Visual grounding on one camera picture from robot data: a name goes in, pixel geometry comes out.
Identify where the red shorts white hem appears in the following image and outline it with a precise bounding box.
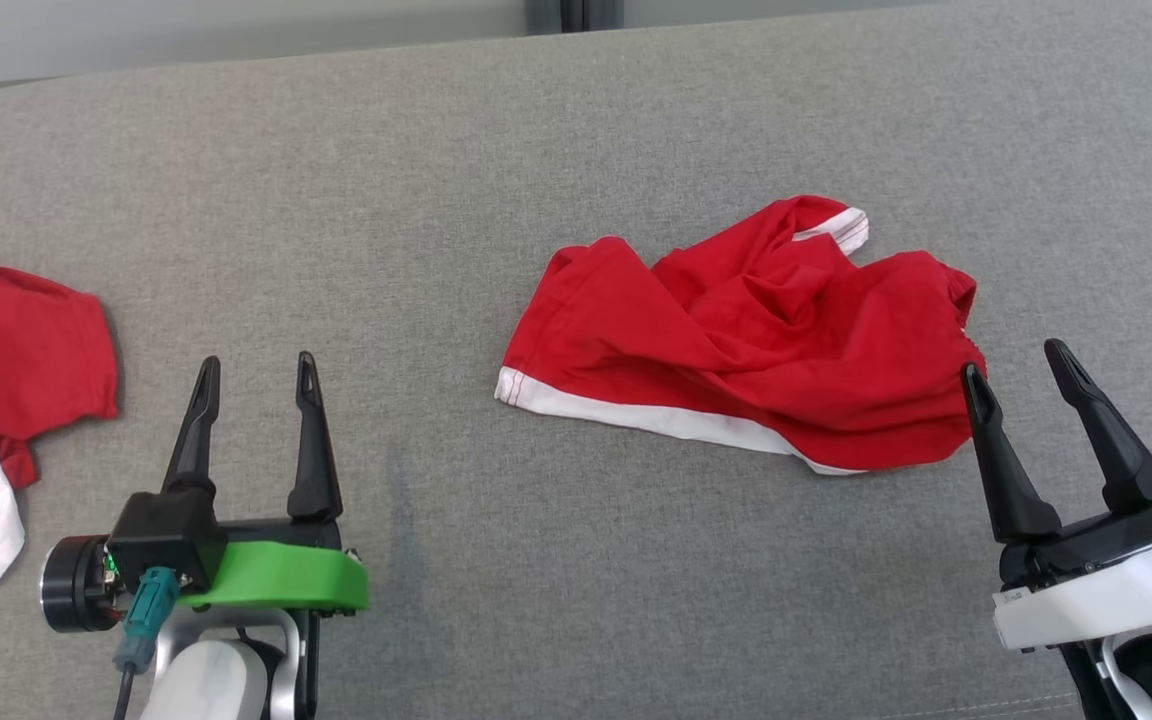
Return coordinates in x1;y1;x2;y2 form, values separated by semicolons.
494;195;988;477

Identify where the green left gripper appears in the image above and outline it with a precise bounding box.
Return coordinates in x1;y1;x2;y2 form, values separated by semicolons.
164;351;370;614

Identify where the grey partition post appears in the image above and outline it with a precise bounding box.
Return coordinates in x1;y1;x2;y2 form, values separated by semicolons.
526;0;627;35

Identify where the grey fabric sofa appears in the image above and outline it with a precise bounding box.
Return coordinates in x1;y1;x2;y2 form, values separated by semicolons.
0;0;1152;720

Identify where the red basketball jersey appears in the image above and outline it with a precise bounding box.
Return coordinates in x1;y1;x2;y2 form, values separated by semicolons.
0;266;123;595

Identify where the left camera cable teal connector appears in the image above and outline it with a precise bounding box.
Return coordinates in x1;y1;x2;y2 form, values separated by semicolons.
112;566;181;720

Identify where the black cylindrical left gripper motor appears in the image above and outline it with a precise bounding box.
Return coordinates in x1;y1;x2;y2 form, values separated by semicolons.
40;535;118;634

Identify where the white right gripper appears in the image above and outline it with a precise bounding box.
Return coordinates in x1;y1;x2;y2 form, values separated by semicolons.
960;338;1152;652

